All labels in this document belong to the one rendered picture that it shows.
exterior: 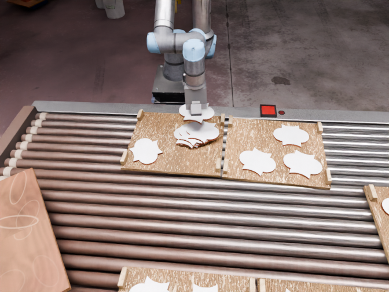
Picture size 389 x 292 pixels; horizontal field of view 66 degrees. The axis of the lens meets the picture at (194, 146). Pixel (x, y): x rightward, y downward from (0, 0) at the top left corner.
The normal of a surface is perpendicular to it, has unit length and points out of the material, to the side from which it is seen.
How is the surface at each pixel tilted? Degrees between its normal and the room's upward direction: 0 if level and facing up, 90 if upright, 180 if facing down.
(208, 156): 0
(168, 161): 0
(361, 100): 0
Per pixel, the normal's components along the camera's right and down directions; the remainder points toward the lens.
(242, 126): -0.04, -0.68
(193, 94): 0.01, 0.73
